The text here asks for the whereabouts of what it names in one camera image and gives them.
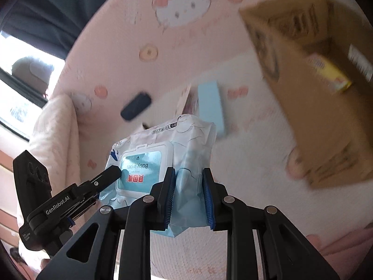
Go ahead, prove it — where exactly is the baby wipes pack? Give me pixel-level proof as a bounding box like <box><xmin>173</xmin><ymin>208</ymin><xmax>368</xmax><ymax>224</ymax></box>
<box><xmin>98</xmin><ymin>114</ymin><xmax>217</xmax><ymax>237</ymax></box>

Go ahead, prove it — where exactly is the pink cartoon printed blanket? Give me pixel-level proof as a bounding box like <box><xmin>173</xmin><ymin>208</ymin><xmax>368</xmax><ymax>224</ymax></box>
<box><xmin>48</xmin><ymin>0</ymin><xmax>373</xmax><ymax>280</ymax></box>

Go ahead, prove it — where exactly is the cardboard box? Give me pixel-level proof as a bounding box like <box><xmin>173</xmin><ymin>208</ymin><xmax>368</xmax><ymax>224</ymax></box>
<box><xmin>239</xmin><ymin>0</ymin><xmax>373</xmax><ymax>189</ymax></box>

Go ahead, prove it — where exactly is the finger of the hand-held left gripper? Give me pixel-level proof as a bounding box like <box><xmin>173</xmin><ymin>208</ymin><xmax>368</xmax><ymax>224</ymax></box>
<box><xmin>82</xmin><ymin>166</ymin><xmax>122</xmax><ymax>193</ymax></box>

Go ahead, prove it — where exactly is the pink printed card packet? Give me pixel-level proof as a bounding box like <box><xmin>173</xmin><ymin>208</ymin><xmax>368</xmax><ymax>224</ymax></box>
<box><xmin>174</xmin><ymin>84</ymin><xmax>200</xmax><ymax>118</ymax></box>

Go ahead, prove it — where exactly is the black cloth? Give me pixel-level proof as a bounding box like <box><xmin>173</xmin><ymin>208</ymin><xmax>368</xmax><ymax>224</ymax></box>
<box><xmin>0</xmin><ymin>0</ymin><xmax>114</xmax><ymax>60</ymax></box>

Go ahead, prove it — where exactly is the black oval case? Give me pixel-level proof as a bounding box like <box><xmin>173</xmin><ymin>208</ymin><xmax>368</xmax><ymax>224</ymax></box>
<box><xmin>121</xmin><ymin>92</ymin><xmax>152</xmax><ymax>121</ymax></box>

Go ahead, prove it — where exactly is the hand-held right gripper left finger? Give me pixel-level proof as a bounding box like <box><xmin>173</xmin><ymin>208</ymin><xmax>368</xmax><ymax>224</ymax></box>
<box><xmin>35</xmin><ymin>167</ymin><xmax>177</xmax><ymax>280</ymax></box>

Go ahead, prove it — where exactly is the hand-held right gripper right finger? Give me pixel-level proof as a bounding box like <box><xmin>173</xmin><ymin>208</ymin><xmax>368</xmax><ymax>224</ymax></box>
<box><xmin>202</xmin><ymin>168</ymin><xmax>341</xmax><ymax>280</ymax></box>

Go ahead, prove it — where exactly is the light blue rectangular box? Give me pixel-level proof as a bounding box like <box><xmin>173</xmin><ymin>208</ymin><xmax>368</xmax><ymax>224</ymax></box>
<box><xmin>197</xmin><ymin>80</ymin><xmax>227</xmax><ymax>137</ymax></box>

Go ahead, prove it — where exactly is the beige pillow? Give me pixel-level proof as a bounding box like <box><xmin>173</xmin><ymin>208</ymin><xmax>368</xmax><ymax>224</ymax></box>
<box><xmin>12</xmin><ymin>57</ymin><xmax>55</xmax><ymax>97</ymax></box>

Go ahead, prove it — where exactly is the yellow box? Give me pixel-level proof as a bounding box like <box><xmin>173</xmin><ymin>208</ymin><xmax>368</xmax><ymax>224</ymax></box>
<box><xmin>307</xmin><ymin>52</ymin><xmax>352</xmax><ymax>94</ymax></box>

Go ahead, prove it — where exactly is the cream fluffy blanket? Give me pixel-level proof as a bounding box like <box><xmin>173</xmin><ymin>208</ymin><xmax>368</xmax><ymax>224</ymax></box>
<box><xmin>17</xmin><ymin>94</ymin><xmax>80</xmax><ymax>257</ymax></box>

